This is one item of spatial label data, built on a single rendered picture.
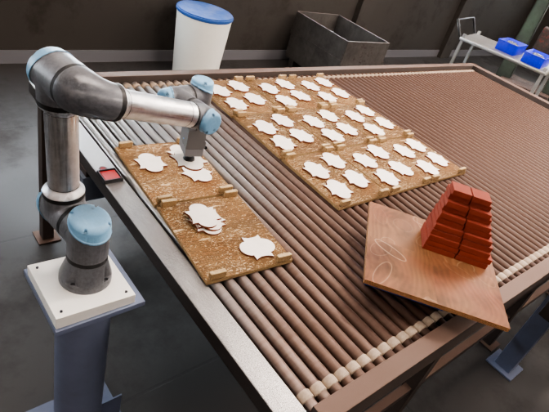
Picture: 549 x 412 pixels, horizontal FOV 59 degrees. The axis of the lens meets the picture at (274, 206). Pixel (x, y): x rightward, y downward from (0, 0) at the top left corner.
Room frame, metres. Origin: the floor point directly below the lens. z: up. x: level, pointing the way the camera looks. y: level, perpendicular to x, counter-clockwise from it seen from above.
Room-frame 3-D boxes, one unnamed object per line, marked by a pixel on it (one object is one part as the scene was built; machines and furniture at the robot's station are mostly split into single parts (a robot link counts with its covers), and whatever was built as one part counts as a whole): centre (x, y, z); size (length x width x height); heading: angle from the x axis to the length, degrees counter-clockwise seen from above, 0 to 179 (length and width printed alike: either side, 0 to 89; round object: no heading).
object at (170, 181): (1.69, 0.44, 0.93); 0.41 x 0.35 x 0.02; 45
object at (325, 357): (1.58, 0.36, 0.90); 1.95 x 0.05 x 0.05; 49
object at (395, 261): (1.50, -0.61, 1.03); 0.50 x 0.50 x 0.02; 88
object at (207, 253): (1.40, 0.15, 0.93); 0.41 x 0.35 x 0.02; 44
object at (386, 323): (1.81, 0.16, 0.90); 1.95 x 0.05 x 0.05; 49
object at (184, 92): (1.39, 0.38, 1.38); 0.11 x 0.11 x 0.08; 57
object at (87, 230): (1.03, 0.49, 1.07); 0.13 x 0.12 x 0.14; 57
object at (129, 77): (3.63, -0.10, 0.90); 4.04 x 0.06 x 0.10; 139
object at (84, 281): (1.02, 0.48, 0.96); 0.15 x 0.15 x 0.10
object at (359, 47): (6.26, -0.13, 0.34); 1.01 x 0.80 x 0.67; 49
